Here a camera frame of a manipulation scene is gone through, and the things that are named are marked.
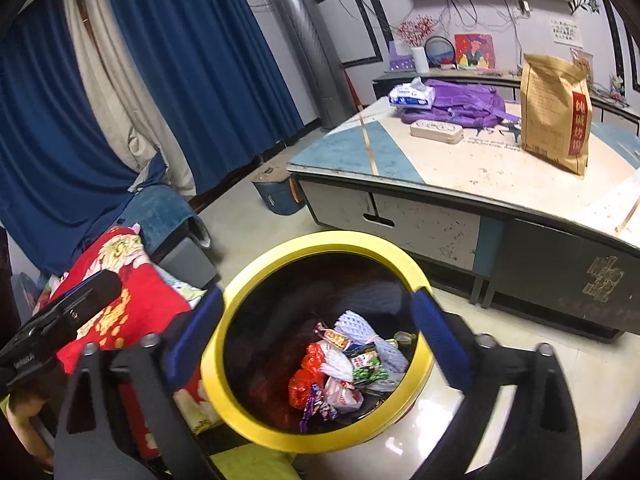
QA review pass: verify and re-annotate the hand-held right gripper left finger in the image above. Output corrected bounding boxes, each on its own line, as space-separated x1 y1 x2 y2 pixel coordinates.
52 287 225 480

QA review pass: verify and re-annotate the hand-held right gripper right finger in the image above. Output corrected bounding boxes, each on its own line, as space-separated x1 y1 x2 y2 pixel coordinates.
411 290 583 480

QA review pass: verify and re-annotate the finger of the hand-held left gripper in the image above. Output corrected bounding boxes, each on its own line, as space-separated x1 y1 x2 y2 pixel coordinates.
47 269 124 332

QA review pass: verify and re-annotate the yellow rimmed black trash can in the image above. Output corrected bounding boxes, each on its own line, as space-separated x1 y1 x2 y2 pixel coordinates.
200 231 435 453

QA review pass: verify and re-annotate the white foam net bundle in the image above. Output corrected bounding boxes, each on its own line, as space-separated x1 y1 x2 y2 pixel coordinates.
334 310 409 387

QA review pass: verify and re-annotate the person's left hand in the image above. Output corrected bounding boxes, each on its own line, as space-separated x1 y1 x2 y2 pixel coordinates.
9 389 54 469

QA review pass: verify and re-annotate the red floral blanket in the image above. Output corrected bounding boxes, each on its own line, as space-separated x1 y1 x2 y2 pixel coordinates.
47 227 221 461

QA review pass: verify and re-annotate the green snack wrapper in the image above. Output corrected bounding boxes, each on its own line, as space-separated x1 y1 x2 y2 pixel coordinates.
347 347 390 386

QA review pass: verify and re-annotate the red yellow candy wrapper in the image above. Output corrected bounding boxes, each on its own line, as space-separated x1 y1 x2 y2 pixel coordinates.
314 322 351 349

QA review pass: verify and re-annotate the grey-blue sofa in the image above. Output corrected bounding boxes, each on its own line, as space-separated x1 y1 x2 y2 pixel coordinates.
120 185 218 288

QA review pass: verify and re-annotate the white plastic bag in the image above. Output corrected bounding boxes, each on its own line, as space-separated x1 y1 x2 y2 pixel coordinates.
322 377 364 414

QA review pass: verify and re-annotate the red plastic bag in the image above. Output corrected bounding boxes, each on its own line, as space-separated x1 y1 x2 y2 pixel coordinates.
287 342 328 409

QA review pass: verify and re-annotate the purple snack wrapper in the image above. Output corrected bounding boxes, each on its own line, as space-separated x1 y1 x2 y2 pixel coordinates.
299 385 339 434

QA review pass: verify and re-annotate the blue curtain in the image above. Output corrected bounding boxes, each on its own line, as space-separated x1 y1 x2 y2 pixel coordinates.
0 0 166 276
102 0 306 196

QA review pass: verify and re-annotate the blue storage box stool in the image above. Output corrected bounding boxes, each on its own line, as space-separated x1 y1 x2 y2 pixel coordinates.
250 165 306 216

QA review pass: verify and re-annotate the marble pattern coffee table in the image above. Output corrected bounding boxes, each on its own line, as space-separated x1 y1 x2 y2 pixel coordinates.
287 95 640 343

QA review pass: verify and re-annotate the beige oblong case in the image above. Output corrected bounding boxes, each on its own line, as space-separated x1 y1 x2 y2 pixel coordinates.
410 120 464 146

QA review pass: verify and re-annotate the beige curtain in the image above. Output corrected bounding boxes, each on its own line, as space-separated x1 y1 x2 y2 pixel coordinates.
62 0 196 196

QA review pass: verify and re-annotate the purple backpack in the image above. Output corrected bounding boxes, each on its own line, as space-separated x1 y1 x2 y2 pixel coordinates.
401 79 521 128

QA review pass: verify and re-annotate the white blue tissue pack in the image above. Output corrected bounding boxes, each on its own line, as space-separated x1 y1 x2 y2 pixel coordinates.
389 77 436 110

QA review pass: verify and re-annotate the brown paper bag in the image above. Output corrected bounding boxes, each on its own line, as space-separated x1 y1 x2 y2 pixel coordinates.
520 53 593 178

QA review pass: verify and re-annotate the white vase with pink flowers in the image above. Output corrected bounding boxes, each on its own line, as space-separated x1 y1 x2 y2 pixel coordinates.
396 16 435 75

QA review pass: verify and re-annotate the red figure painting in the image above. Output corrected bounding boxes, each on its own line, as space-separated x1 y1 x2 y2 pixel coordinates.
454 33 496 71

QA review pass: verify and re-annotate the clear packet with wooden item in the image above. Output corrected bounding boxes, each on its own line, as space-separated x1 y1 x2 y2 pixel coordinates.
570 49 595 86

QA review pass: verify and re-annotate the silver tower air conditioner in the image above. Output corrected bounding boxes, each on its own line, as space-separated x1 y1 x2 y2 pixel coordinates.
260 0 358 131

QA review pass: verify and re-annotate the round black frame ornament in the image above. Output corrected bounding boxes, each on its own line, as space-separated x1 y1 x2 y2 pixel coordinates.
424 35 456 70

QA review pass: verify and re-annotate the white wall note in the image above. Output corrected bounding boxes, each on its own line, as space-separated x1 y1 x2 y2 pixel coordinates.
549 17 583 47

